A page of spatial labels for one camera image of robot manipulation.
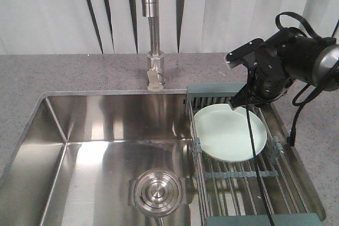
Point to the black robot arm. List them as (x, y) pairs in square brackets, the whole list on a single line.
[(309, 60)]

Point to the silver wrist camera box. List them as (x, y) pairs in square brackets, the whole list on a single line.
[(243, 55)]

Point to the white pleated curtain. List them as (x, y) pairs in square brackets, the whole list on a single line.
[(118, 26)]

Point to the round steel sink drain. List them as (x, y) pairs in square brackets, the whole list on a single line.
[(159, 192)]

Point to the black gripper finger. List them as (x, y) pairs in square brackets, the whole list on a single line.
[(242, 98)]

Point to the light green round plate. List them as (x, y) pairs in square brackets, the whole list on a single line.
[(224, 133)]

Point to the steel kitchen faucet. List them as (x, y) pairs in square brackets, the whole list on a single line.
[(155, 72)]

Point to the grey-blue sink dry rack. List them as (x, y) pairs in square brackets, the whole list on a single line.
[(275, 189)]

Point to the stainless steel sink basin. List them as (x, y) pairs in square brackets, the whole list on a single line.
[(79, 151)]

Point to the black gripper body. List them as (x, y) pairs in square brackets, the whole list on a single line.
[(267, 79)]

